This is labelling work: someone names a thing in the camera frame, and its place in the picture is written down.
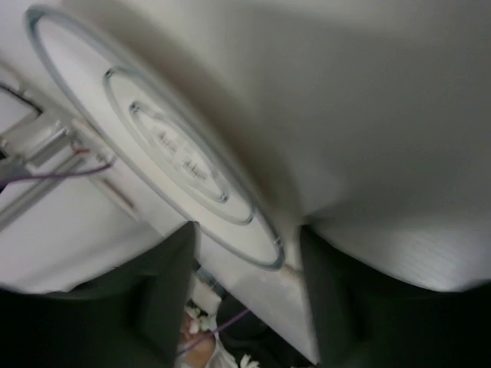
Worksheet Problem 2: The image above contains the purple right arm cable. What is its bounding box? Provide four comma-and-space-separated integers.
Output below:
0, 156, 252, 356

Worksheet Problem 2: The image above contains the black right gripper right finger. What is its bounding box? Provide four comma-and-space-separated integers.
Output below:
300, 225, 490, 367

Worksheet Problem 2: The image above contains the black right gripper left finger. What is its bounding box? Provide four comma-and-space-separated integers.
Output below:
1, 222, 198, 367

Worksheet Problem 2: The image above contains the red patterned glass plate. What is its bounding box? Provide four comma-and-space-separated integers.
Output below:
25, 5, 286, 270

